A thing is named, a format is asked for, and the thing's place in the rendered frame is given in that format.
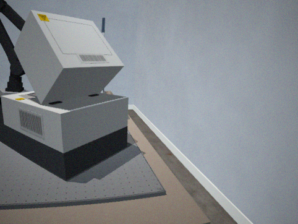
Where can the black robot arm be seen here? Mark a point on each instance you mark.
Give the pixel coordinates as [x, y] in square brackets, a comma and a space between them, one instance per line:
[15, 83]

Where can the white benchtop lab instrument with lid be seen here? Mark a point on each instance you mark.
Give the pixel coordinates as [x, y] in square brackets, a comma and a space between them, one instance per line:
[57, 125]

